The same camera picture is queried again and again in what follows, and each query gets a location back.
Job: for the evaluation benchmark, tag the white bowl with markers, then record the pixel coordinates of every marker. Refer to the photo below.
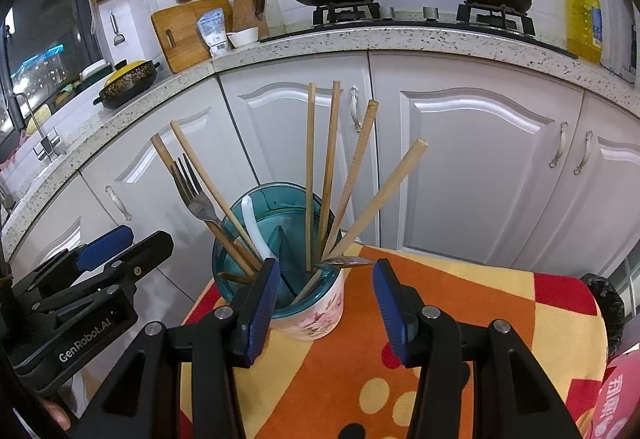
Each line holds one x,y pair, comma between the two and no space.
244,37

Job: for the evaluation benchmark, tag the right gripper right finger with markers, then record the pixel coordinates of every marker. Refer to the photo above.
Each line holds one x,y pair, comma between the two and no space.
513,397

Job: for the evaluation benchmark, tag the white plastic spoon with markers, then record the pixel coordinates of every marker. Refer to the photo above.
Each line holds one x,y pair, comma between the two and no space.
261,246

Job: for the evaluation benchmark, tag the left gloved hand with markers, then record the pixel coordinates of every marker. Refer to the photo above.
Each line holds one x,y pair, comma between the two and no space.
58,414

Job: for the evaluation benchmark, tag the gas stove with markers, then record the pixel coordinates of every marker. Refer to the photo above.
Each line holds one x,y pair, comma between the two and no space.
475,18

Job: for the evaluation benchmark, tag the yellow oil bottle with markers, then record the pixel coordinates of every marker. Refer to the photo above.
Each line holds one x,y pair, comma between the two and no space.
584,30

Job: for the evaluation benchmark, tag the floral utensil holder cup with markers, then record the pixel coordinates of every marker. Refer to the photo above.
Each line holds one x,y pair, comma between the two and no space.
280,213

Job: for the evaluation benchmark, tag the yellow lidded black pan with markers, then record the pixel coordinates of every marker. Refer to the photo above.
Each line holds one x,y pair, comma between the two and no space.
126,82

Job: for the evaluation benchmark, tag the colourful patterned table mat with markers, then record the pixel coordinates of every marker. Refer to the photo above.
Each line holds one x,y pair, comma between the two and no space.
349,384

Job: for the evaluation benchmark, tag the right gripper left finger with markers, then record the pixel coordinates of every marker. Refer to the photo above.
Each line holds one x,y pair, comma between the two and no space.
140,398

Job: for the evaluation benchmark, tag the metal spoon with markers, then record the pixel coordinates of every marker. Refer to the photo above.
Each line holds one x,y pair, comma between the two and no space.
337,263

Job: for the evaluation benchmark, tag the knife block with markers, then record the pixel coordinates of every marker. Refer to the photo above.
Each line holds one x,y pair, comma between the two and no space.
248,14

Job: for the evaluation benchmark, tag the wooden cutting board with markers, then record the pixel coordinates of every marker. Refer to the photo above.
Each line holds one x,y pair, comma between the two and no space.
176,29

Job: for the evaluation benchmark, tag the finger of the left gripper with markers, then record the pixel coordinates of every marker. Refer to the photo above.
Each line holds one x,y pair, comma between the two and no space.
63,268
140,256

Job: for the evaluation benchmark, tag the white cabinet door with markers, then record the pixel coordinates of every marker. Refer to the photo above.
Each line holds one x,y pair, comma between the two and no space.
268,103
496,141
134,186

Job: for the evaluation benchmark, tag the white seasoning bag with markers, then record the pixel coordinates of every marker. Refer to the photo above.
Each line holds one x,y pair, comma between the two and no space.
212,29

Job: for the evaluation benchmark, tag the wooden chopstick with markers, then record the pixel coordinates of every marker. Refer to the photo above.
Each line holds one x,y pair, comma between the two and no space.
210,189
353,171
238,252
309,175
329,166
391,185

